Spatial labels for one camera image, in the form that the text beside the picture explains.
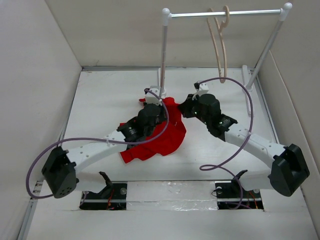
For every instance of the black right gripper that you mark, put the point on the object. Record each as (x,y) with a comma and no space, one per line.
(186,105)

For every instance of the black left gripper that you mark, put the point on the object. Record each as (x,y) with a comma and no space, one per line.
(161,107)

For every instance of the red t-shirt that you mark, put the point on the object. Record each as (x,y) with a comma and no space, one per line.
(165,144)

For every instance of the beige wooden clothes hanger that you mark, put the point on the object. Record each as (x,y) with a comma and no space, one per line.
(220,52)

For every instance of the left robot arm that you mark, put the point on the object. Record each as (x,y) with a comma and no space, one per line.
(62,166)

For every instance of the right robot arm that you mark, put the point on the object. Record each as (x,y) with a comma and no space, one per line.
(287,168)

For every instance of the silver foil tape strip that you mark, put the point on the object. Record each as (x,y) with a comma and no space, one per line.
(171,196)

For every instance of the white metal clothes rack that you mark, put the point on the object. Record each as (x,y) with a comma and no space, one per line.
(248,82)

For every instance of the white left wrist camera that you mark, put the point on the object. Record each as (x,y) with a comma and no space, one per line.
(152,91)

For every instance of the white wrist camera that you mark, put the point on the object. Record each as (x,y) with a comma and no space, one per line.
(152,91)
(201,88)

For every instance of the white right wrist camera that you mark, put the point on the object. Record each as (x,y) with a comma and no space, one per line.
(201,88)

